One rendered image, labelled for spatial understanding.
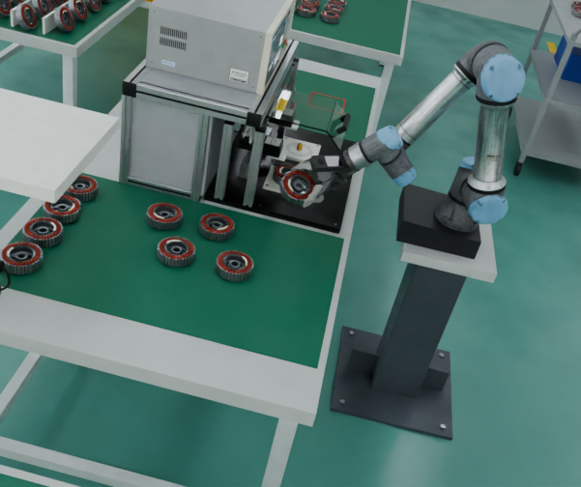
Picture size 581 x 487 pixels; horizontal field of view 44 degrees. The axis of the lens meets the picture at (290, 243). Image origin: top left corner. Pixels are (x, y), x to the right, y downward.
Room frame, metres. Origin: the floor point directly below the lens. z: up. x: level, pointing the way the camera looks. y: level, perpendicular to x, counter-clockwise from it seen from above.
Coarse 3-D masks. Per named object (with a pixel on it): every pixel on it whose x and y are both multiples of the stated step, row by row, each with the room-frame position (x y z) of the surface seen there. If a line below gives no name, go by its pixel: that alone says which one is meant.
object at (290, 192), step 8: (288, 176) 1.90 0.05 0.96; (296, 176) 1.91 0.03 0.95; (304, 176) 1.92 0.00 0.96; (280, 184) 1.88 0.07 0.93; (288, 184) 1.88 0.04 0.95; (296, 184) 1.90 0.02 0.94; (304, 184) 1.92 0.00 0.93; (312, 184) 1.91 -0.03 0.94; (288, 192) 1.85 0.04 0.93; (296, 192) 1.86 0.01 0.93; (288, 200) 1.85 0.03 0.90; (296, 200) 1.85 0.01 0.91; (304, 200) 1.85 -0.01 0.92
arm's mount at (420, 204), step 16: (416, 192) 2.21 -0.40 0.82; (432, 192) 2.24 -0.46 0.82; (400, 208) 2.14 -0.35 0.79; (416, 208) 2.09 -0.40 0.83; (432, 208) 2.13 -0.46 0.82; (400, 224) 2.01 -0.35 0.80; (416, 224) 1.99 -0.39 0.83; (432, 224) 2.01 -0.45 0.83; (400, 240) 1.99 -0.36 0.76; (416, 240) 1.99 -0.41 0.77; (432, 240) 1.99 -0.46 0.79; (448, 240) 1.98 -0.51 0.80; (464, 240) 1.98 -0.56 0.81; (480, 240) 2.00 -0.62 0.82; (464, 256) 1.98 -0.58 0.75
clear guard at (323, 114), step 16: (288, 96) 2.24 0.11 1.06; (304, 96) 2.26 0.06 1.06; (272, 112) 2.09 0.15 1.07; (288, 112) 2.11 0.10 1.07; (304, 112) 2.14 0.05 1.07; (320, 112) 2.17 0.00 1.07; (336, 112) 2.22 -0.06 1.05; (320, 128) 2.05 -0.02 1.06; (336, 128) 2.13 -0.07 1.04; (336, 144) 2.05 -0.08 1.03
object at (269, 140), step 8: (248, 136) 2.21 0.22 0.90; (272, 136) 2.20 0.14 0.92; (240, 144) 2.14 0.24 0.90; (248, 144) 2.15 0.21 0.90; (264, 144) 2.14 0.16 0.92; (272, 144) 2.14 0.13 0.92; (280, 144) 2.16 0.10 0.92; (264, 152) 2.13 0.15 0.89; (272, 152) 2.13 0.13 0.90; (280, 152) 2.17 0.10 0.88; (248, 160) 2.15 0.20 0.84
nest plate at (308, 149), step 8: (288, 144) 2.43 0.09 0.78; (296, 144) 2.44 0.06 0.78; (304, 144) 2.45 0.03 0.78; (312, 144) 2.47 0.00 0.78; (288, 152) 2.37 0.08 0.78; (296, 152) 2.38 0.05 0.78; (304, 152) 2.39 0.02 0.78; (312, 152) 2.41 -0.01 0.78; (296, 160) 2.33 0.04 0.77; (304, 160) 2.33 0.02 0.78
